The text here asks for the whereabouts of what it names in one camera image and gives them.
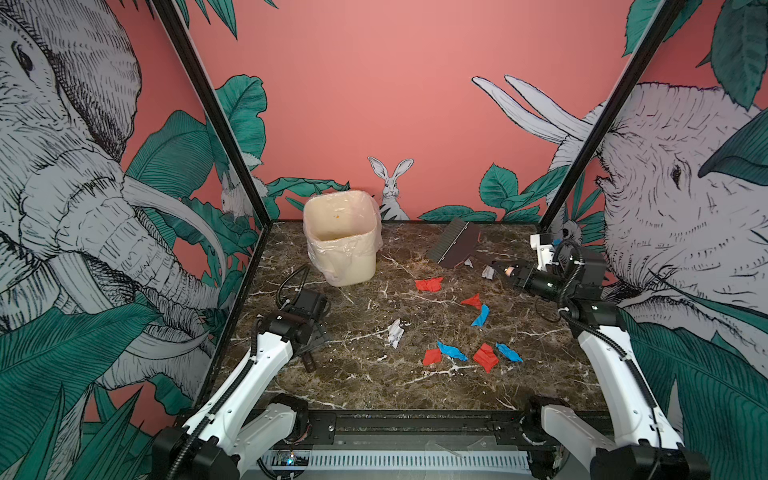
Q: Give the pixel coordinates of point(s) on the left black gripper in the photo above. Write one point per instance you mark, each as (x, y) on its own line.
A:
(319, 331)

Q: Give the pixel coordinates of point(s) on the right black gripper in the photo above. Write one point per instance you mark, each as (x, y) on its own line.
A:
(527, 277)

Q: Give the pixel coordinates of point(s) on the dark brown hand brush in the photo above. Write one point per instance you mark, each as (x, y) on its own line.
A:
(458, 242)

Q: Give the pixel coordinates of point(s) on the blue paper scrap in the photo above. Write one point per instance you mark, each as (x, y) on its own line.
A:
(451, 352)
(482, 318)
(509, 353)

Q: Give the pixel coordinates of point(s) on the cream trash bin with liner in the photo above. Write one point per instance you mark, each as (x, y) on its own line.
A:
(344, 234)

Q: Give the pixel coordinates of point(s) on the dark brown dustpan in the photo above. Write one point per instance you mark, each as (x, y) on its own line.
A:
(307, 359)

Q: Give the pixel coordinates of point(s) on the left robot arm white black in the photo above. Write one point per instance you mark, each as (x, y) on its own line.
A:
(219, 440)

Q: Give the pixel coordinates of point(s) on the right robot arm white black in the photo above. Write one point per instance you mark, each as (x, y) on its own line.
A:
(644, 445)

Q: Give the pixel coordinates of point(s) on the white paper scrap far right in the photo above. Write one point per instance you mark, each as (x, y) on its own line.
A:
(488, 272)

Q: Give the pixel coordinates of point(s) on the red paper scrap lower large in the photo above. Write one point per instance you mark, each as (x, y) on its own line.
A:
(486, 357)

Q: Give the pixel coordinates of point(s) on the white printed paper scrap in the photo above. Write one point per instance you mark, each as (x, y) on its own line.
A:
(395, 333)

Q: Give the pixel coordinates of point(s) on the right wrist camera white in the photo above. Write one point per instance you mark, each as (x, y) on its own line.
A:
(542, 244)

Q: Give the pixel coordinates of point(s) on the left black frame post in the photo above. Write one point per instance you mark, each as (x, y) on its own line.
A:
(172, 21)

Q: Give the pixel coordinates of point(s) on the black frame post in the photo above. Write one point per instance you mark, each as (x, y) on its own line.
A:
(653, 36)
(172, 21)

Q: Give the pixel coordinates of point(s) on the white slotted cable duct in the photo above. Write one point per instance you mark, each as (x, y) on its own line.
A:
(515, 462)

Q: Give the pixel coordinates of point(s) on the right black frame post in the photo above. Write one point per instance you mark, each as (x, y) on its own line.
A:
(653, 36)

